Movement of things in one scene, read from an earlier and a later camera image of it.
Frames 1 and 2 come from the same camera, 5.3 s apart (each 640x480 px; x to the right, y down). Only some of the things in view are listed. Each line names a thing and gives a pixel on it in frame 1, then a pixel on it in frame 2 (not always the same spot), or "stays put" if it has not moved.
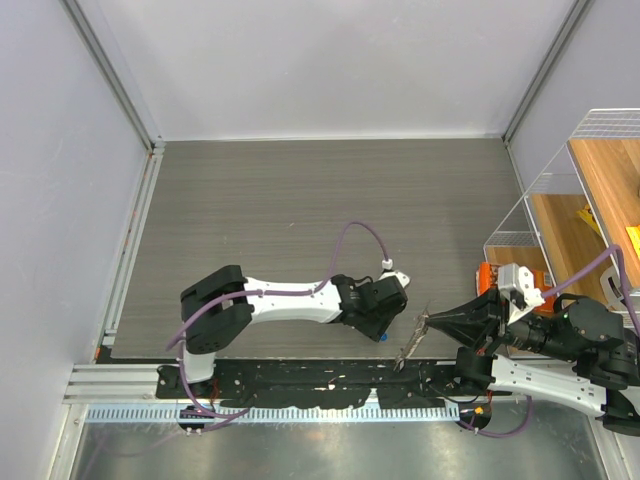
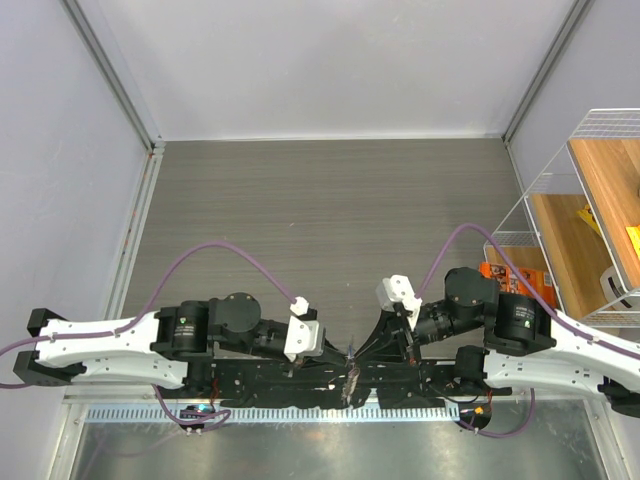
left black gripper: (375, 331) to (329, 354)
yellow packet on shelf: (587, 215) stays put
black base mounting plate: (313, 383) stays put
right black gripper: (478, 323) to (392, 337)
